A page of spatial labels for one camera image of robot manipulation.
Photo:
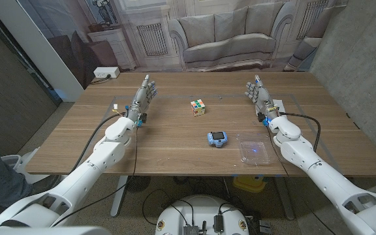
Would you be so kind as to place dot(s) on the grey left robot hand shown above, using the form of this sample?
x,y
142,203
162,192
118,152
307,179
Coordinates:
x,y
142,98

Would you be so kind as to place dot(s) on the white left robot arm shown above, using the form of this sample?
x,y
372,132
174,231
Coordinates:
x,y
103,156

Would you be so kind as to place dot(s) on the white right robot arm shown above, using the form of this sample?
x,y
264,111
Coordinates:
x,y
305,156

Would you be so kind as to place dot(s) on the multicolour puzzle cube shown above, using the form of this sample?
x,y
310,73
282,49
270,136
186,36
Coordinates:
x,y
197,107

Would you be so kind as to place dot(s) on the clear plastic clamshell container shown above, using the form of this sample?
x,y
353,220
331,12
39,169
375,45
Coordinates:
x,y
255,151

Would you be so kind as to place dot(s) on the white power strip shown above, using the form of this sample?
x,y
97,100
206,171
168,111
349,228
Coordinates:
x,y
106,72

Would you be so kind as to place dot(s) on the black round floor object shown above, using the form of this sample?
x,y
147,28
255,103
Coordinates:
x,y
138,183

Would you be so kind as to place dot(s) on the grey table leg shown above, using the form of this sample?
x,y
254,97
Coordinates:
x,y
285,199
119,196

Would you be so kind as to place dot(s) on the printed living room backdrop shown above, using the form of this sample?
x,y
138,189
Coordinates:
x,y
227,32

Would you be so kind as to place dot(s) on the white robot torso base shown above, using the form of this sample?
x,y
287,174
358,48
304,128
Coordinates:
x,y
201,212

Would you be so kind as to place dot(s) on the yellow object under table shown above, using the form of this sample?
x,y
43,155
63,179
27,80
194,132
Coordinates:
x,y
249,184

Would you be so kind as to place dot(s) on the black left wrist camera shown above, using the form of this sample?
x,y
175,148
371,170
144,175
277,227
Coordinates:
x,y
143,117

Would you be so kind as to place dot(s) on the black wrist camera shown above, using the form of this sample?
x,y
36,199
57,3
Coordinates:
x,y
261,117
143,117

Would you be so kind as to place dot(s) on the blue toy camera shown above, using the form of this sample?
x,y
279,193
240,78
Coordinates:
x,y
217,139

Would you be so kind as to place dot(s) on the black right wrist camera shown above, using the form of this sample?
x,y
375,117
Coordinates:
x,y
261,117

